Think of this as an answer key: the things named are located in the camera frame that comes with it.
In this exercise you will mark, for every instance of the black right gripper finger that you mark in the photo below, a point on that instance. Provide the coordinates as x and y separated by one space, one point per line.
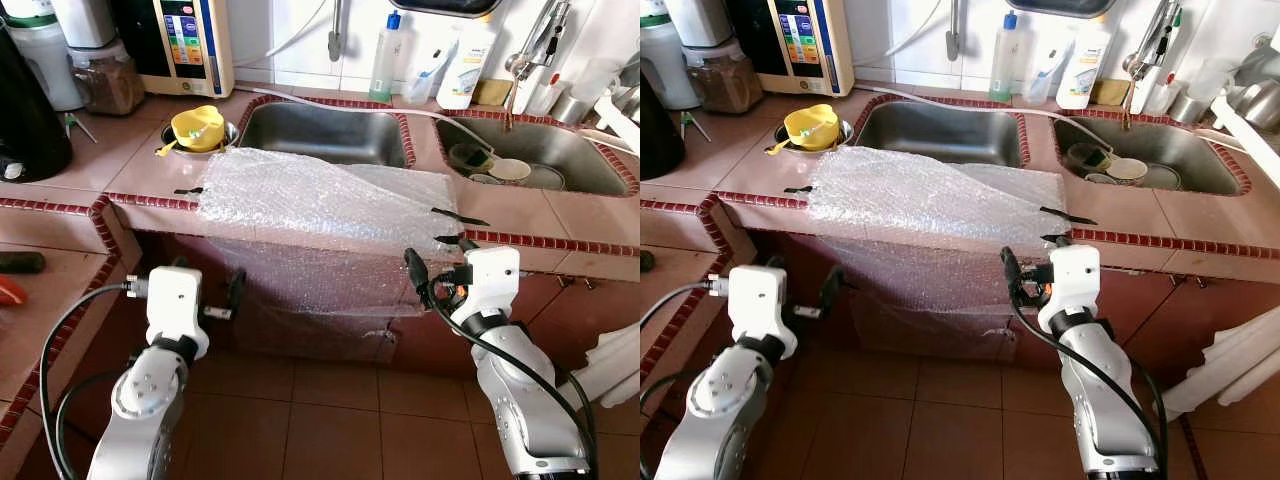
1012 273
416 275

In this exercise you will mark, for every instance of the yellow plastic bowl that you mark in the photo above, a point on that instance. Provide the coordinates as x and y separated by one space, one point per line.
812 125
200 125

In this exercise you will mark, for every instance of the long black tape strip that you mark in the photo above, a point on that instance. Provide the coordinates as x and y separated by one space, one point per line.
1066 215
458 216

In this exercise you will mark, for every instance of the clear bubble wrap sheet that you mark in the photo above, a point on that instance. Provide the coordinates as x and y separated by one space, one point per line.
320 210
930 210

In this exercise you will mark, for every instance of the dark green bowl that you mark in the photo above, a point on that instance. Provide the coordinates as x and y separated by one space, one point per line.
1083 155
465 155

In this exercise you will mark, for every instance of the cream ceramic bowl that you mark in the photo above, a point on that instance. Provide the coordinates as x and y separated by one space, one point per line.
1127 170
510 170

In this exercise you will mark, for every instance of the yellow plastic spoon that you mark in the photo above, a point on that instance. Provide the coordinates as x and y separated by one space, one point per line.
776 147
166 148

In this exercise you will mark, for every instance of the dark green object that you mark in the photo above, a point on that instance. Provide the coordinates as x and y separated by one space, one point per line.
20 263
646 261

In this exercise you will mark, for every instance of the white cloth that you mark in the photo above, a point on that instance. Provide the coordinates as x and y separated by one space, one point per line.
1230 365
612 365

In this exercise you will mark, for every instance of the steel sink basin with dishes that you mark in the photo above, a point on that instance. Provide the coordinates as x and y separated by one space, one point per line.
590 165
1205 160

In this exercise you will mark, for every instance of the clear plastic cup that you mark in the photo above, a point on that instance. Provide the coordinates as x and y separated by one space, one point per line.
420 88
1040 88

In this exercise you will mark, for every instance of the yellow sponge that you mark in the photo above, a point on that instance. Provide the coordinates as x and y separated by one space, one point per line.
492 92
1110 92

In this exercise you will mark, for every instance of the green dish soap bottle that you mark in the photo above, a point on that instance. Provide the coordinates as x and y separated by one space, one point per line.
388 65
1008 65

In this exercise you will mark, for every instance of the orange object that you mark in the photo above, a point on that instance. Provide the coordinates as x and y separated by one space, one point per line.
10 290

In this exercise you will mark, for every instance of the white detergent bottle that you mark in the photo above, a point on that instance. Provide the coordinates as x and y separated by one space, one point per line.
1083 70
465 70

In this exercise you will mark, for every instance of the steel cup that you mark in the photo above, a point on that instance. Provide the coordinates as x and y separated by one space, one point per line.
570 108
1187 108

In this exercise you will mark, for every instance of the green-tipped steel tongs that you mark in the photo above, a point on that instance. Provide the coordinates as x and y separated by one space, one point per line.
72 122
688 122

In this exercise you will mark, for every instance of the clear jar with brown contents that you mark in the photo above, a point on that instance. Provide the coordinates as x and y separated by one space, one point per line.
108 85
728 85

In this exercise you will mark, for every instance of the black kettle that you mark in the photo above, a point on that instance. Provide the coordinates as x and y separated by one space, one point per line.
30 120
660 135

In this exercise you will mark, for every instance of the white dish rack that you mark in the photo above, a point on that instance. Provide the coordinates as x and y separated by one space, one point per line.
1245 135
618 120

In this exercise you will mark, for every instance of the cream water ioniser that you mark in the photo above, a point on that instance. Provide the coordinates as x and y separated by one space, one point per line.
800 45
180 45

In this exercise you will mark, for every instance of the chrome sink faucet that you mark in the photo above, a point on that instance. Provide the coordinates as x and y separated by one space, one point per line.
540 45
1155 45

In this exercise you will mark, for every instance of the thin white tube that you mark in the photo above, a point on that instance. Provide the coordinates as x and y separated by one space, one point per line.
290 38
905 38

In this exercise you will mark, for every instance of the black tray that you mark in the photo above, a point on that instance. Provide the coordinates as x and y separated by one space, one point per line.
1060 6
445 6

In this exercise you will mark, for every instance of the white jug with green lid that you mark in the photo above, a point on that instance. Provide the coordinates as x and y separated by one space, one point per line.
45 65
670 65

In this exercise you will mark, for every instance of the steel pot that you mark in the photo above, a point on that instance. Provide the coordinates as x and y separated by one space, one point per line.
1258 85

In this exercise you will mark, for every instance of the white plastic container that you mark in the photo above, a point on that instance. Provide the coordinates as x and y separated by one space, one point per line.
85 22
700 22

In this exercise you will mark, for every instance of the white labelled tub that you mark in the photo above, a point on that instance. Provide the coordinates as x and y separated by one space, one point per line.
25 10
652 8

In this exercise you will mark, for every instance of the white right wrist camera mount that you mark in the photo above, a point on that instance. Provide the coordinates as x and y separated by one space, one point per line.
1072 280
490 280

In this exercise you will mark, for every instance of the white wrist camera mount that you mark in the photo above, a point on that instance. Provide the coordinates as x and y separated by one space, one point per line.
760 305
490 280
175 305
1072 280

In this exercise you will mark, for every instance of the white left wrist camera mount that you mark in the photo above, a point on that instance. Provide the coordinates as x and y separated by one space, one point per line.
760 305
175 305

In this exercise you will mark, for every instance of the grey wall pipe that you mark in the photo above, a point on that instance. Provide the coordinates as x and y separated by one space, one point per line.
336 35
956 35

